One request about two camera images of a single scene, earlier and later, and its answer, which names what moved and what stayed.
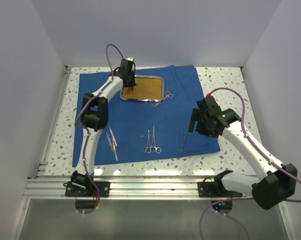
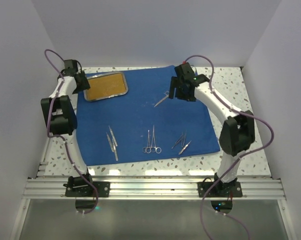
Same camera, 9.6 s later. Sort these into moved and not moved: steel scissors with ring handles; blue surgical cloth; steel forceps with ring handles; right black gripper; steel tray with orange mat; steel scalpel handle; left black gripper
Moved: right black gripper; left black gripper; steel tray with orange mat
Not moved: steel forceps with ring handles; steel scissors with ring handles; blue surgical cloth; steel scalpel handle
